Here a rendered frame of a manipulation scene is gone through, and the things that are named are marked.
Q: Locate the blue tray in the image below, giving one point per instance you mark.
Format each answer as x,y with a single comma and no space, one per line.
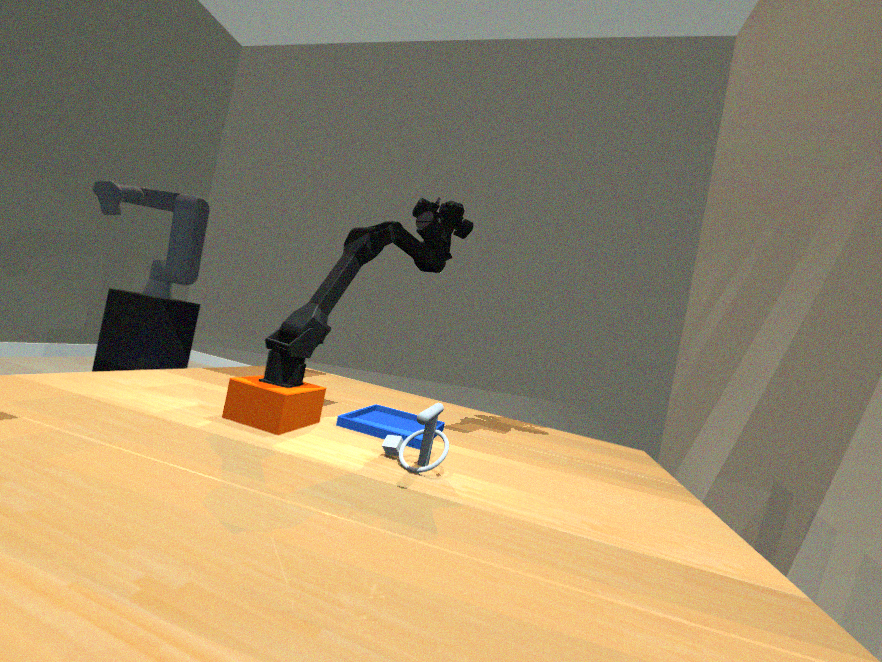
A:
380,421

